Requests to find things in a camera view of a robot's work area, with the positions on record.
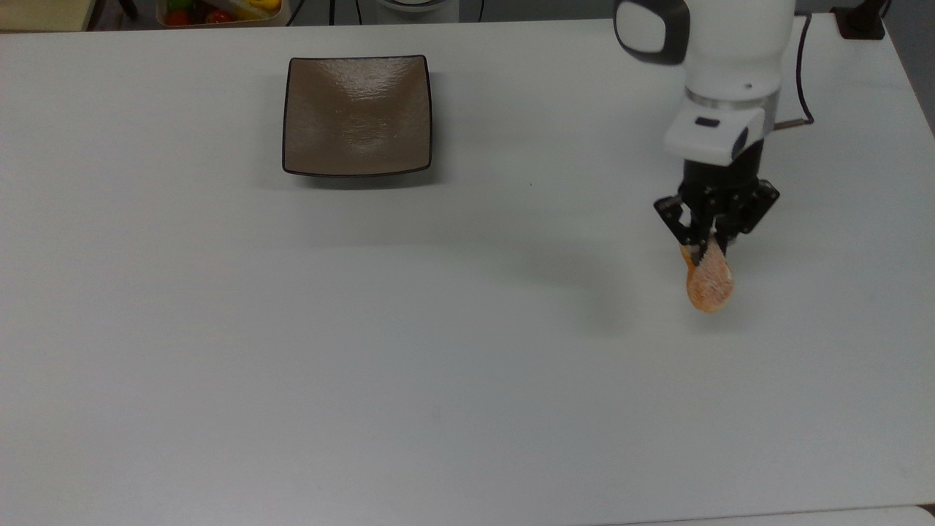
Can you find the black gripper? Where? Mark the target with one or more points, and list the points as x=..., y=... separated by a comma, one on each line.
x=719, y=186

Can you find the sugared orange bread roll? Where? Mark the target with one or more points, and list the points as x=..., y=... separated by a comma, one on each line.
x=710, y=281

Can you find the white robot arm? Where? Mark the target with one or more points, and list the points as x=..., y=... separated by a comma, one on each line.
x=730, y=58

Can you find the brown square ceramic plate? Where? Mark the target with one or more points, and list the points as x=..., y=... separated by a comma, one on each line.
x=358, y=117

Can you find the beige box of toy fruit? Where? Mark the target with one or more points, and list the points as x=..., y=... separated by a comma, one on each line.
x=219, y=14

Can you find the beige flat board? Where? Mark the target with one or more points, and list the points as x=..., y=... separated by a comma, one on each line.
x=44, y=13

